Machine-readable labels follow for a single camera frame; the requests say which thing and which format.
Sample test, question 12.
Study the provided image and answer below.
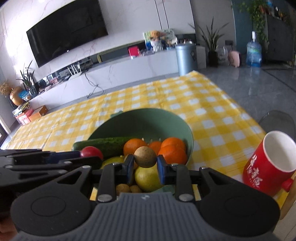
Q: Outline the yellow-green pear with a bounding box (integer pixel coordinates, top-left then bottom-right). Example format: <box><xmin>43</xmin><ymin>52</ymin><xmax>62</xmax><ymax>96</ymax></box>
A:
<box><xmin>100</xmin><ymin>156</ymin><xmax>125</xmax><ymax>169</ymax></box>
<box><xmin>134</xmin><ymin>164</ymin><xmax>163</xmax><ymax>192</ymax></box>

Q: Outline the brown longan fruit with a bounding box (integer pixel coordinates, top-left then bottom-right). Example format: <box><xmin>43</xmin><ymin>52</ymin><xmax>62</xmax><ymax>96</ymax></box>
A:
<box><xmin>133</xmin><ymin>146</ymin><xmax>157</xmax><ymax>168</ymax></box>
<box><xmin>130</xmin><ymin>185</ymin><xmax>142</xmax><ymax>193</ymax></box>
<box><xmin>116</xmin><ymin>184</ymin><xmax>131</xmax><ymax>196</ymax></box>

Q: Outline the orange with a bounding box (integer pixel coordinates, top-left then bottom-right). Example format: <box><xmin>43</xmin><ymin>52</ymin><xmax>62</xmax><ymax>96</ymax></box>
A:
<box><xmin>148</xmin><ymin>141</ymin><xmax>162</xmax><ymax>156</ymax></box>
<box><xmin>161</xmin><ymin>137</ymin><xmax>187</xmax><ymax>151</ymax></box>
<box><xmin>123</xmin><ymin>138</ymin><xmax>147</xmax><ymax>156</ymax></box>
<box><xmin>158</xmin><ymin>145</ymin><xmax>188</xmax><ymax>165</ymax></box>

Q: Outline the red cherry tomato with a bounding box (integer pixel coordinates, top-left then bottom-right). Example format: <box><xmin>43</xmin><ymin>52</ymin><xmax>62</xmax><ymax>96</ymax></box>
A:
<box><xmin>80</xmin><ymin>146</ymin><xmax>103</xmax><ymax>161</ymax></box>

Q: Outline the green cucumber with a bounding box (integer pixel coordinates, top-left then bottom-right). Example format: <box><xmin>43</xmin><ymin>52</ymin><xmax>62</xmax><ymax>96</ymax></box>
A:
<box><xmin>72</xmin><ymin>137</ymin><xmax>131</xmax><ymax>159</ymax></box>

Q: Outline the orange cardboard box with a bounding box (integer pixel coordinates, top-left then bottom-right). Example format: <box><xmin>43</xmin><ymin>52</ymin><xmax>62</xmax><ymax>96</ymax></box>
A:
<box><xmin>29</xmin><ymin>105</ymin><xmax>48</xmax><ymax>122</ymax></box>

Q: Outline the pink cardboard box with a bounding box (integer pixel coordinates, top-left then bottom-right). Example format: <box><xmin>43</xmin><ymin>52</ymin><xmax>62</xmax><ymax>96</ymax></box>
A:
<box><xmin>16</xmin><ymin>108</ymin><xmax>34</xmax><ymax>125</ymax></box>

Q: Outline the green colander bowl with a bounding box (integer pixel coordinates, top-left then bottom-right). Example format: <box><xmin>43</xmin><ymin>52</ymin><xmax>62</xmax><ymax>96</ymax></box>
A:
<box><xmin>85</xmin><ymin>108</ymin><xmax>194</xmax><ymax>194</ymax></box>

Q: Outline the yellow checkered tablecloth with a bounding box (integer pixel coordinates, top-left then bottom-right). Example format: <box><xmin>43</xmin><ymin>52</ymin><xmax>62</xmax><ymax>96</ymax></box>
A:
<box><xmin>5</xmin><ymin>70</ymin><xmax>287</xmax><ymax>209</ymax></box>

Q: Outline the golden gourd ornament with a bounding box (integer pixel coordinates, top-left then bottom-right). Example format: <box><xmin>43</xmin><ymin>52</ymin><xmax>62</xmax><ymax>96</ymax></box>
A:
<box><xmin>10</xmin><ymin>86</ymin><xmax>24</xmax><ymax>106</ymax></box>

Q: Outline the left potted plant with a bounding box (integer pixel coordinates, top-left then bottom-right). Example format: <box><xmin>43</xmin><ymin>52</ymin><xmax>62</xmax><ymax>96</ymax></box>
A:
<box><xmin>18</xmin><ymin>61</ymin><xmax>37</xmax><ymax>98</ymax></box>

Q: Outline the white router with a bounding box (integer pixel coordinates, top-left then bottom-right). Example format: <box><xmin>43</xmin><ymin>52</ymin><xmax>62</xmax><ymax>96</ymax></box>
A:
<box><xmin>67</xmin><ymin>62</ymin><xmax>82</xmax><ymax>77</ymax></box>

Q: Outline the red mug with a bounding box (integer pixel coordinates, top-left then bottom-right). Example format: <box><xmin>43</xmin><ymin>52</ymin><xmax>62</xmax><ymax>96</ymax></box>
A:
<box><xmin>242</xmin><ymin>131</ymin><xmax>295</xmax><ymax>196</ymax></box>

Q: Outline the white TV cabinet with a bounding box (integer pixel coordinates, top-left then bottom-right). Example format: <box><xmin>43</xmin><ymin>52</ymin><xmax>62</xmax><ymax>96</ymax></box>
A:
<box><xmin>30</xmin><ymin>49</ymin><xmax>178</xmax><ymax>110</ymax></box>

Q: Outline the silver trash can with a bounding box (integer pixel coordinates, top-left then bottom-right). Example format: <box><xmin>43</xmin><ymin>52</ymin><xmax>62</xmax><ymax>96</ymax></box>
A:
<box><xmin>175</xmin><ymin>43</ymin><xmax>198</xmax><ymax>76</ymax></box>

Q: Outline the red box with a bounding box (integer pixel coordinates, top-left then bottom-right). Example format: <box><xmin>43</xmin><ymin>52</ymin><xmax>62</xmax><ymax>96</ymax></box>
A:
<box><xmin>128</xmin><ymin>46</ymin><xmax>140</xmax><ymax>57</ymax></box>

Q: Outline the pink small heater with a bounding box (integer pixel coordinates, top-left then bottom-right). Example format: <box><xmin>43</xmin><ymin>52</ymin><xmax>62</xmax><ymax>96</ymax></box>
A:
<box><xmin>228</xmin><ymin>50</ymin><xmax>241</xmax><ymax>68</ymax></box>

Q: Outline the black television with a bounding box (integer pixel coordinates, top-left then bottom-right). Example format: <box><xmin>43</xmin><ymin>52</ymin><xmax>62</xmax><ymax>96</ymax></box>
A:
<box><xmin>27</xmin><ymin>0</ymin><xmax>108</xmax><ymax>67</ymax></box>

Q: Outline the potted plant by cabinet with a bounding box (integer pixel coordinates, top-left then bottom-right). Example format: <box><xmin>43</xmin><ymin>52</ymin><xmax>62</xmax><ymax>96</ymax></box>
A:
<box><xmin>197</xmin><ymin>17</ymin><xmax>229</xmax><ymax>67</ymax></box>

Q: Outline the teddy bear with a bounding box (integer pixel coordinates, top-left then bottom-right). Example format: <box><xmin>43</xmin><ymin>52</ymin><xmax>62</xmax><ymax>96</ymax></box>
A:
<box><xmin>150</xmin><ymin>30</ymin><xmax>165</xmax><ymax>53</ymax></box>

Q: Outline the blue water bottle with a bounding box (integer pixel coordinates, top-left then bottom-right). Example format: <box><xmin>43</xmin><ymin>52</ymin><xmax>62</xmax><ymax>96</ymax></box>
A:
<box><xmin>246</xmin><ymin>31</ymin><xmax>262</xmax><ymax>67</ymax></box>

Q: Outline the dark drawer cabinet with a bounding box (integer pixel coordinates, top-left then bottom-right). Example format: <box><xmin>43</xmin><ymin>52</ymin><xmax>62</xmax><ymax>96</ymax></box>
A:
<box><xmin>266</xmin><ymin>15</ymin><xmax>293</xmax><ymax>62</ymax></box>

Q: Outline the hanging ivy plant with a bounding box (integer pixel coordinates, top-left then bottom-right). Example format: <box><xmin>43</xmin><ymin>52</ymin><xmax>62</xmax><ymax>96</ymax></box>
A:
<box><xmin>238</xmin><ymin>0</ymin><xmax>268</xmax><ymax>44</ymax></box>

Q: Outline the black power cable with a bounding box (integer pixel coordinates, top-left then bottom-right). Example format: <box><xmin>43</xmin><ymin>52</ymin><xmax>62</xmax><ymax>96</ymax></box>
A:
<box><xmin>83</xmin><ymin>70</ymin><xmax>105</xmax><ymax>99</ymax></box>

